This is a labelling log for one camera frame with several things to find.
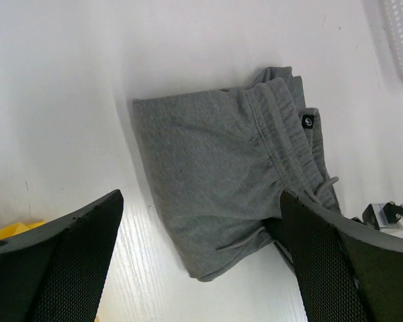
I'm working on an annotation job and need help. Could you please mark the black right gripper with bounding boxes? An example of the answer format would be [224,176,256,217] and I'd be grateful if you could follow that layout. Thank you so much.
[362,201,403,231]

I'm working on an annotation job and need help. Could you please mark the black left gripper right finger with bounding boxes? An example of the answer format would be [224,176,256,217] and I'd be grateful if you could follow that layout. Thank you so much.
[280,191,403,321]

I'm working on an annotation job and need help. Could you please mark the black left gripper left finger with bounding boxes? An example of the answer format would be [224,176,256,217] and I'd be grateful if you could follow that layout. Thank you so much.
[0,190,124,321]

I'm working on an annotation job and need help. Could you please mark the yellow shorts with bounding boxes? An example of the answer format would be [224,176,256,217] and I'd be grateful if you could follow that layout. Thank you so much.
[0,221,46,240]

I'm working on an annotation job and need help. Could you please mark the grey shorts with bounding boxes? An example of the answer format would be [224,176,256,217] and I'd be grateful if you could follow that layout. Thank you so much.
[132,67,340,282]

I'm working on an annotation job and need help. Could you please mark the white plastic basket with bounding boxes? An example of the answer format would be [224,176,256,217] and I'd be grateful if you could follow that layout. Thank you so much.
[377,0,403,82]

